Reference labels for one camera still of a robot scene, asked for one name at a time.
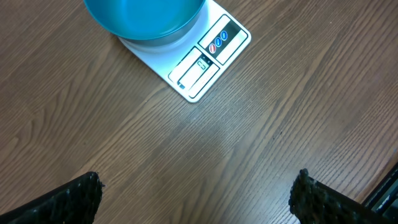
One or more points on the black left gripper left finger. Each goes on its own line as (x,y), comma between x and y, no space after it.
(77,201)

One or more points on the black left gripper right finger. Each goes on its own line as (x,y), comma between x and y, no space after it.
(313,202)

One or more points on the white digital kitchen scale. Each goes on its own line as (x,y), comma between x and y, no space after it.
(191,64)

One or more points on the blue metal bowl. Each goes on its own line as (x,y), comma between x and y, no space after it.
(151,22)

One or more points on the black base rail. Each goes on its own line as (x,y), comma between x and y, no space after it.
(383,199)

